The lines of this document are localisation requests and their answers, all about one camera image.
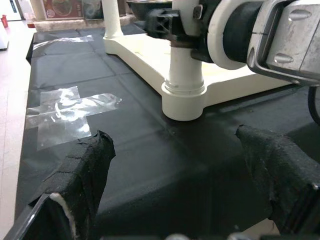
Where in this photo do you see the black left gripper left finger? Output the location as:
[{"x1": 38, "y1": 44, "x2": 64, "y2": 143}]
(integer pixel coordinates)
[{"x1": 4, "y1": 129, "x2": 117, "y2": 240}]

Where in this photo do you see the white plastic table leg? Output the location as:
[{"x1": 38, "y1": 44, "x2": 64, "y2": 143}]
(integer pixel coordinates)
[
  {"x1": 167, "y1": 0, "x2": 206, "y2": 95},
  {"x1": 101, "y1": 0, "x2": 124, "y2": 38}
]

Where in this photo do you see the white refrigerator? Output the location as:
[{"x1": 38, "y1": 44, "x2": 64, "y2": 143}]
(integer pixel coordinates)
[{"x1": 0, "y1": 0, "x2": 25, "y2": 22}]

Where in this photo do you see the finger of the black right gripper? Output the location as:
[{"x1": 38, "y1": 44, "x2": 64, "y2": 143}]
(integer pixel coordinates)
[{"x1": 144, "y1": 8, "x2": 201, "y2": 49}]

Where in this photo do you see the black tablecloth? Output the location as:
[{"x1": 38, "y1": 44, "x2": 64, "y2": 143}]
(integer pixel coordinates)
[{"x1": 14, "y1": 21, "x2": 320, "y2": 240}]

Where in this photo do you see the white plastic table top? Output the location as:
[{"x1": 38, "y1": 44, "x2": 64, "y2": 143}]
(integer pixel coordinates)
[{"x1": 102, "y1": 32, "x2": 311, "y2": 122}]

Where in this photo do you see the crumpled clear tape patch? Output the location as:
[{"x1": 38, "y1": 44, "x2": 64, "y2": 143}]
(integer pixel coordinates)
[{"x1": 24, "y1": 86, "x2": 123, "y2": 151}]

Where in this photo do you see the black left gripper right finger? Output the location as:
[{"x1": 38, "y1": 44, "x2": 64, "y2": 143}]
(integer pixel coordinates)
[{"x1": 236, "y1": 124, "x2": 320, "y2": 236}]

